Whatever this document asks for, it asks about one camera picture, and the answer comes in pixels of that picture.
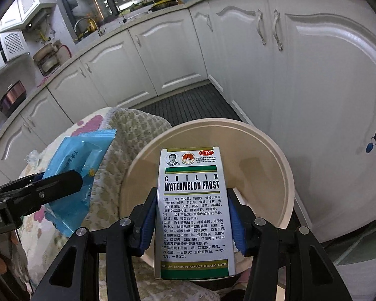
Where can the stacked cooking pots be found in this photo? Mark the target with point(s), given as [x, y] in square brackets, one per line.
[48, 59]

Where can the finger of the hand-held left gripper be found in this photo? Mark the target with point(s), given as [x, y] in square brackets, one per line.
[22, 183]
[59, 180]

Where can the black ribbed floor mat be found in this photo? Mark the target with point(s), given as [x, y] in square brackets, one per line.
[191, 103]

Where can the round beige waste bin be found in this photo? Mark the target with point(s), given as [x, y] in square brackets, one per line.
[253, 163]

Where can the white green medicine box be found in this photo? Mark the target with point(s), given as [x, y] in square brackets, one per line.
[191, 200]

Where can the curved metal faucet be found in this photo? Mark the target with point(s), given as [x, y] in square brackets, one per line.
[78, 22]

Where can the blue plastic packet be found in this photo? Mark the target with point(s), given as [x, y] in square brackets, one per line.
[72, 156]

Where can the clear plastic wrapper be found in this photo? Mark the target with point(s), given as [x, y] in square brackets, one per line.
[33, 158]

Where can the yellow pan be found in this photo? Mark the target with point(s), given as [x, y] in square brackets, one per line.
[164, 3]

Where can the white range hood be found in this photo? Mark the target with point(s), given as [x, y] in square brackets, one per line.
[34, 9]

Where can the white lattice cabinet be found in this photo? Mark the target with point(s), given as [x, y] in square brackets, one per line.
[12, 42]

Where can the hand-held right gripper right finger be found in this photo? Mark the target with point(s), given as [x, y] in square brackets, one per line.
[239, 229]

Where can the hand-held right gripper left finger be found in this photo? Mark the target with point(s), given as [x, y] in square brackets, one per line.
[148, 225]

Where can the row of white cabinet doors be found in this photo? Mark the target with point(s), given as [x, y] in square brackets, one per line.
[316, 100]

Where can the maroon rice cooker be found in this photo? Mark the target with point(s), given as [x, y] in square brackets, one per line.
[12, 97]

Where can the floral patterned quilt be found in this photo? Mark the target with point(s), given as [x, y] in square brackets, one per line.
[125, 131]

